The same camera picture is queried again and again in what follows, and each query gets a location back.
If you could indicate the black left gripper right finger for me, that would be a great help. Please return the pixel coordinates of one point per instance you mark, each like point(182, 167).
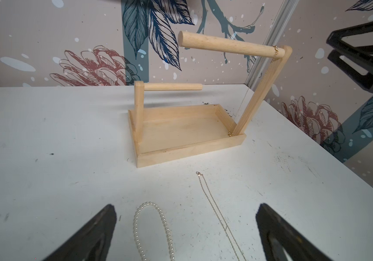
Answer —
point(282, 242)

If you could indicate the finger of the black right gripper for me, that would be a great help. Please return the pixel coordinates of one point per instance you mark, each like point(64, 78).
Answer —
point(355, 43)
point(364, 81)

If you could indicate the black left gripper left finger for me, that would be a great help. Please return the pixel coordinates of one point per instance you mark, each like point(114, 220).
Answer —
point(92, 241)

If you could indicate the wooden jewelry display stand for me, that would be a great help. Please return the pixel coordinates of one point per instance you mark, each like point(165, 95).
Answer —
point(164, 134)

